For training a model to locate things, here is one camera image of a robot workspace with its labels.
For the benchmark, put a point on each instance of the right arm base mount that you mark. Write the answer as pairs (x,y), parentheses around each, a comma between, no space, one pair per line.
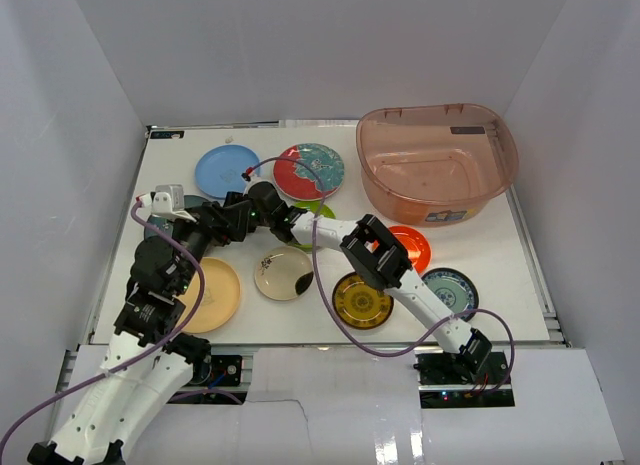
(438,369)

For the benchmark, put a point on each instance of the transparent pink plastic bin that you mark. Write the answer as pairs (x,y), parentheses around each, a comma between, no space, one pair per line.
(435,165)

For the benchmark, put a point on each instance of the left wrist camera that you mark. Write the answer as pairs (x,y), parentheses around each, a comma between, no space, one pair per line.
(166,201)

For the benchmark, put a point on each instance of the orange red plate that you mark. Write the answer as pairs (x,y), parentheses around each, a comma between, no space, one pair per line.
(418,247)

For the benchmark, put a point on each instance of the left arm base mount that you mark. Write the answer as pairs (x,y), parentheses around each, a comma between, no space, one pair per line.
(218,371)

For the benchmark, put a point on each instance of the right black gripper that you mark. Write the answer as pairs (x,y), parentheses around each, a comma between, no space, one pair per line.
(252,228)

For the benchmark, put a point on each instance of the green plate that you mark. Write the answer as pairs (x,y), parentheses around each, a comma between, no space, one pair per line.
(313,206)

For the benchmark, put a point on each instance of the pale orange plate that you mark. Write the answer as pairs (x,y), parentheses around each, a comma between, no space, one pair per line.
(221,299)

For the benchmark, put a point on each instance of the black label sticker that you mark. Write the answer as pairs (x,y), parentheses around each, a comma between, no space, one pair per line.
(166,134)

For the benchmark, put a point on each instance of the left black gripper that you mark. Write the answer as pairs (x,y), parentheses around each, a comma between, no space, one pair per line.
(215,223)

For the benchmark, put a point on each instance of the teal blue patterned plate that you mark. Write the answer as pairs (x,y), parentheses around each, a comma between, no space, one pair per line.
(454,289)

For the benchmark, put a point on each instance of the red and teal plate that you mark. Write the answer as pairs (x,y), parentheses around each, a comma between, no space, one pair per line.
(308,171)

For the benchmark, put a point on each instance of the yellow and brown patterned plate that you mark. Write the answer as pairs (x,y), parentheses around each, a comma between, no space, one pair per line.
(360,306)

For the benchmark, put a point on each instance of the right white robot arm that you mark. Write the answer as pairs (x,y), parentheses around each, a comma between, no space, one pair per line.
(383,263)

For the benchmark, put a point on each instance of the light blue plate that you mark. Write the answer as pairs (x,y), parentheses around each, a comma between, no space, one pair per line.
(220,170)

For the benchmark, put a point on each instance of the cream plate with black patch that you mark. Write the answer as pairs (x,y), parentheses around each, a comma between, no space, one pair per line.
(284,273)

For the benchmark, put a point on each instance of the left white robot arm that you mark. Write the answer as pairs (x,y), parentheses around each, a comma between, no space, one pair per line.
(150,355)

